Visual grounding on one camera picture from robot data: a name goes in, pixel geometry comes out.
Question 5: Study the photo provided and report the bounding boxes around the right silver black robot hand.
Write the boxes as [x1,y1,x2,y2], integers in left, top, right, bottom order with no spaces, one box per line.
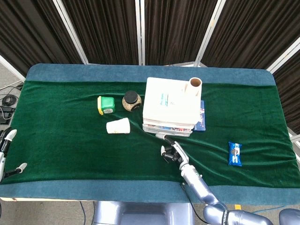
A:
[154,133,190,167]

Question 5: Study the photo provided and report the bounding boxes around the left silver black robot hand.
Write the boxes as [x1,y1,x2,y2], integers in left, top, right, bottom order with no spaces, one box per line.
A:
[0,127,28,183]

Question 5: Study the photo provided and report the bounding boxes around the clear plastic container edge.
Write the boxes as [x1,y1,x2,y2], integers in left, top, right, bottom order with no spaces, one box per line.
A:
[142,123,193,138]

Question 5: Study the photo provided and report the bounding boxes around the white boxes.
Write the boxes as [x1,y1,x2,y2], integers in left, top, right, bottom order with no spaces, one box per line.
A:
[142,77,203,129]

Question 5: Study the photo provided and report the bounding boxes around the black power adapter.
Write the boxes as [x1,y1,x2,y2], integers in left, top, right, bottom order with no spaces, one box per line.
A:
[0,105,16,125]

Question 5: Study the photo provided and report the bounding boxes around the blue cookie packet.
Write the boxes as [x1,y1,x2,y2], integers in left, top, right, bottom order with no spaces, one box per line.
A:
[228,141,243,167]

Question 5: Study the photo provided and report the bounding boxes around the white cardboard tube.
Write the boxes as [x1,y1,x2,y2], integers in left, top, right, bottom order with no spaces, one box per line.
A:
[185,77,203,97]

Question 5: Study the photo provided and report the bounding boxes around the green velvet cloth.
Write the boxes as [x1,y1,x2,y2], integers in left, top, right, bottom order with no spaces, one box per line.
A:
[2,80,300,189]

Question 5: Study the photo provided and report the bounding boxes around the white paper cup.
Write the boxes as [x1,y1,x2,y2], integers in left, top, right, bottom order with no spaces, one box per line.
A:
[106,118,131,135]

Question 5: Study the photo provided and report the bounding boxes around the grey-blue robot torso base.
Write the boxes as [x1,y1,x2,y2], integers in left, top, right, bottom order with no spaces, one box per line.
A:
[91,201,195,225]

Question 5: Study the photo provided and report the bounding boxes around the round glass jar black lid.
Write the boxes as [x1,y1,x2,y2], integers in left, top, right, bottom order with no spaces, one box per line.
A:
[122,90,143,112]

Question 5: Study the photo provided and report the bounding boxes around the green container yellow lid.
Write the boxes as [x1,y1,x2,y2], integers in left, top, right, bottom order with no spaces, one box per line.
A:
[97,96,116,116]

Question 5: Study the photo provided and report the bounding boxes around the blue table cover cloth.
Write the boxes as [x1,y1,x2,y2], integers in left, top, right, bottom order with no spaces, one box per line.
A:
[0,63,300,206]

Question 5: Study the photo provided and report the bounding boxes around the dark folding screen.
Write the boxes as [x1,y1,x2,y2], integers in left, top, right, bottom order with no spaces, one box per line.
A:
[0,0,300,134]

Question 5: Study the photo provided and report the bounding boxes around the coiled black cable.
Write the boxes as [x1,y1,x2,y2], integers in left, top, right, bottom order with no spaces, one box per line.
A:
[1,94,17,106]

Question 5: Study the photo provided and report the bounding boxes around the blue floor cable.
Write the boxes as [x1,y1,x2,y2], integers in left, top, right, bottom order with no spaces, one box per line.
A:
[79,201,89,225]

